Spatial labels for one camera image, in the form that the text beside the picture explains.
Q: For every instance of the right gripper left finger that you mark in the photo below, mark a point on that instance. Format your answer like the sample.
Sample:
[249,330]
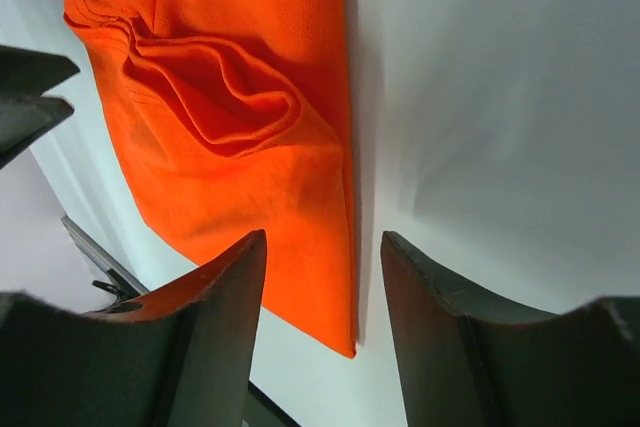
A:
[178,356]

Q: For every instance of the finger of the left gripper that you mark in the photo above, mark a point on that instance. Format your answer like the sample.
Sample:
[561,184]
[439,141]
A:
[33,72]
[25,119]

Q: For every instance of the orange t-shirt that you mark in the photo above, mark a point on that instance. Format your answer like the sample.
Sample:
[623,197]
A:
[229,116]

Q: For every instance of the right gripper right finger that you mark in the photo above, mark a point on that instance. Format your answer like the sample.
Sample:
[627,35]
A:
[467,356]

